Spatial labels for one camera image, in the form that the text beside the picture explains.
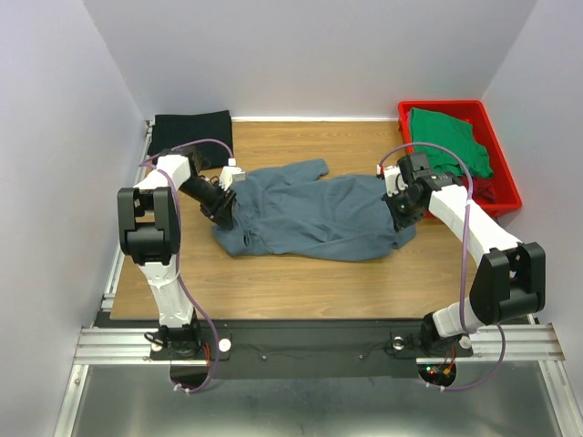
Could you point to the black folded t-shirt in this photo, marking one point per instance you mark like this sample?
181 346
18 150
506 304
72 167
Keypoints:
171 130

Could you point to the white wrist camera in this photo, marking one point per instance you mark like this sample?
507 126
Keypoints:
230 175
392 178

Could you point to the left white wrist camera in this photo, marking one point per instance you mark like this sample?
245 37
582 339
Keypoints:
230 175

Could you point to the aluminium frame rail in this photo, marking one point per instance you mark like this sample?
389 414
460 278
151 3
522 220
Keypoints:
524 342

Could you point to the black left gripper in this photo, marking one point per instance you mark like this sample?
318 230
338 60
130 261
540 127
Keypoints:
223 205

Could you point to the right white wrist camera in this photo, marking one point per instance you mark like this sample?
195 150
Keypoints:
392 178

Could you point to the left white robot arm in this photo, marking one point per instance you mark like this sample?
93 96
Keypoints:
149 229

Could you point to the red plastic bin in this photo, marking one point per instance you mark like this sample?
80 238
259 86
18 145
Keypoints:
442 159

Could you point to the dark red t-shirt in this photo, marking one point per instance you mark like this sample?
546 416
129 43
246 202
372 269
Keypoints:
484 192

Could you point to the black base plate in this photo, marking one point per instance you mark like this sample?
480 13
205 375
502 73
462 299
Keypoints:
297 349

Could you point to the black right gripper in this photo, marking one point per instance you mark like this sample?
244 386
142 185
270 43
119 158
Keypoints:
398 210

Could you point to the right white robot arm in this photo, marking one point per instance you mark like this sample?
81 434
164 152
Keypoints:
510 281

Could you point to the green t-shirt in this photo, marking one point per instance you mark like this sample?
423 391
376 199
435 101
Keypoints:
454 134

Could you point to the blue-grey t-shirt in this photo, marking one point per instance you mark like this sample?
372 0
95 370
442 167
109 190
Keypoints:
297 209

